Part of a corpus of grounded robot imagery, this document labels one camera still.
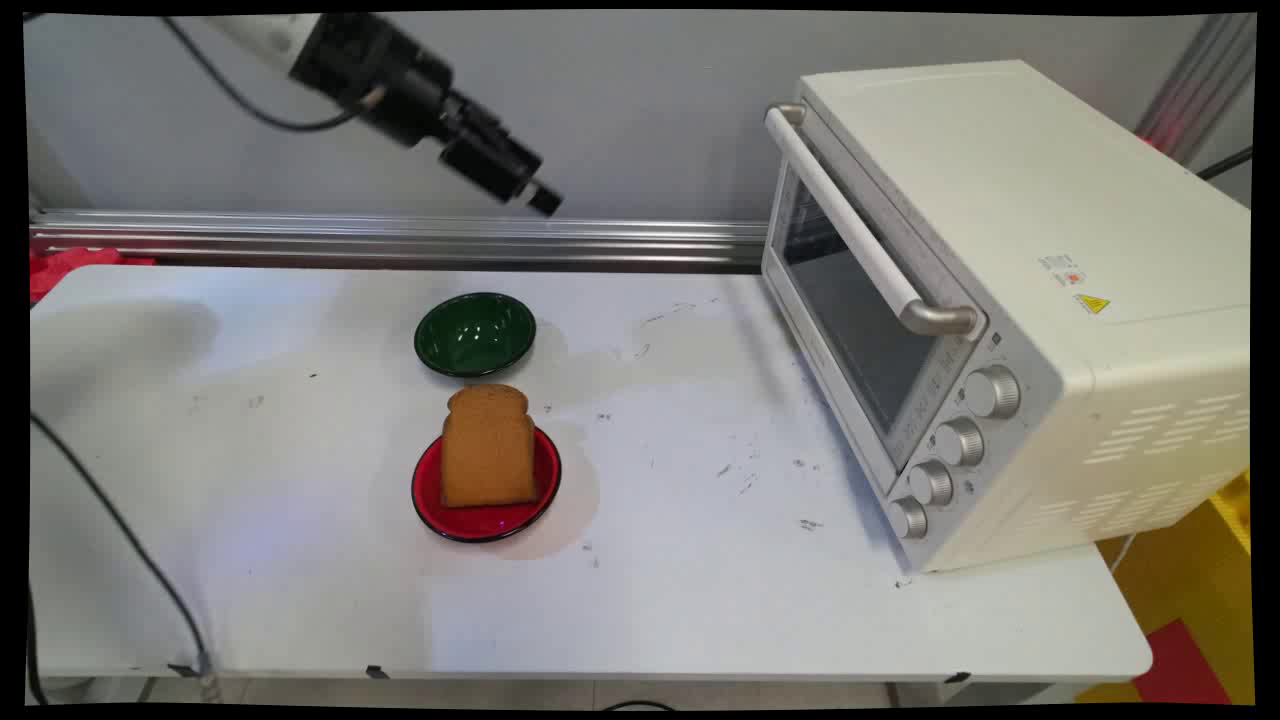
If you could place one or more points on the yellow warning sticker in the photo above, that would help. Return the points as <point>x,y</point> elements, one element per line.
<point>1092,303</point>

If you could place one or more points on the aluminium frame post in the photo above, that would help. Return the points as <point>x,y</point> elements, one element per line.
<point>1200,80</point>

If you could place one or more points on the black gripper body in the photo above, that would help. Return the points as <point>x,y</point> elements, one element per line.
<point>375,70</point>

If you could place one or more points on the cream toaster oven body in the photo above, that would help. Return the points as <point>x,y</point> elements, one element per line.
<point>1050,180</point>

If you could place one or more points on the red floor mat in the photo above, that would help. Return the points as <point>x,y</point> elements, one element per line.
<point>1180,665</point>

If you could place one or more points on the dark green bowl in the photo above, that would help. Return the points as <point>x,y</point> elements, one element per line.
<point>475,335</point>

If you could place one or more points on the brown bread slice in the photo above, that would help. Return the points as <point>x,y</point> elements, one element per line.
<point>488,445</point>

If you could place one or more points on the yellow floor mat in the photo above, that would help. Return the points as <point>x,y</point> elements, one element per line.
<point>1190,570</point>

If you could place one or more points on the silver oven knob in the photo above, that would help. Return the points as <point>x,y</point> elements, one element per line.
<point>960,441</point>
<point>992,391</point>
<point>931,483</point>
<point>908,518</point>

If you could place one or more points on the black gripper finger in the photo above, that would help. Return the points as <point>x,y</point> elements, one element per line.
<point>500,185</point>
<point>505,140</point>

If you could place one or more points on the red plate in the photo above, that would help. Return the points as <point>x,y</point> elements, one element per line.
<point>480,520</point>

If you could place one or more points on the glass oven door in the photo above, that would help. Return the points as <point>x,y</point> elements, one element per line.
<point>850,320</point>

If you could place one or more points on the horizontal aluminium rail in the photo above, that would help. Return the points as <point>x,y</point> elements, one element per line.
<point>400,240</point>

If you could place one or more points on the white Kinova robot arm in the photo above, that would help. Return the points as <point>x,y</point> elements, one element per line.
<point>255,35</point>

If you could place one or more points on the white label sticker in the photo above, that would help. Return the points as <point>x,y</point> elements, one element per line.
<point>1062,270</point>

